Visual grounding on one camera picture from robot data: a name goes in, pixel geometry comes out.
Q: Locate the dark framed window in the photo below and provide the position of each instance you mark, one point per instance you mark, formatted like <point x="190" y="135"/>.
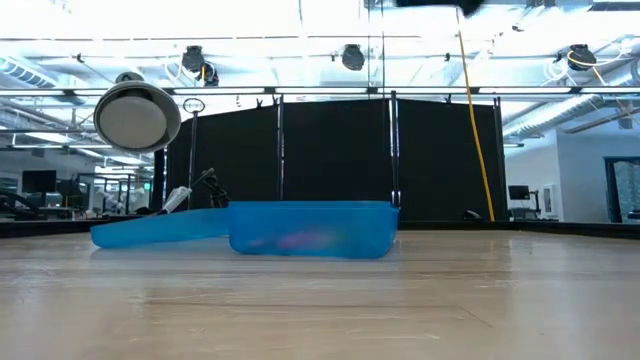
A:
<point x="625" y="190"/>

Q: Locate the dark distant monitor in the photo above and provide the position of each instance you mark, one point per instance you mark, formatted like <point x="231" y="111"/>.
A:
<point x="39" y="181"/>

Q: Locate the white wall device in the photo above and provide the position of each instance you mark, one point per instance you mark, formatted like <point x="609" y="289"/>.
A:
<point x="549" y="200"/>

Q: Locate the horizontal metal truss bar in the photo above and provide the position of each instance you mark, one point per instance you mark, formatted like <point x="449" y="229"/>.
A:
<point x="425" y="90"/>

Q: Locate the black rounded plug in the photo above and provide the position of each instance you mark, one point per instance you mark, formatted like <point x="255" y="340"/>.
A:
<point x="471" y="216"/>

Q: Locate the small distant monitor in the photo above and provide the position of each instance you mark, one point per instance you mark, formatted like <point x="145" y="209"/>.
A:
<point x="519" y="192"/>

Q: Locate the black backdrop curtain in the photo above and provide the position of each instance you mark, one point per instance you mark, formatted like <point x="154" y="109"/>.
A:
<point x="335" y="150"/>

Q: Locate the blue plastic supply box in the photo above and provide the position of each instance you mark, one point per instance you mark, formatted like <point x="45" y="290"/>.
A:
<point x="350" y="220"/>

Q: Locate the backdrop stand pole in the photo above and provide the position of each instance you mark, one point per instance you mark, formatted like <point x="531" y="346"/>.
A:
<point x="280" y="150"/>
<point x="394" y="150"/>
<point x="499" y="165"/>

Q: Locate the pink highlighter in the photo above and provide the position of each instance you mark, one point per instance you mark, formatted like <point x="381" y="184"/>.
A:
<point x="300" y="242"/>

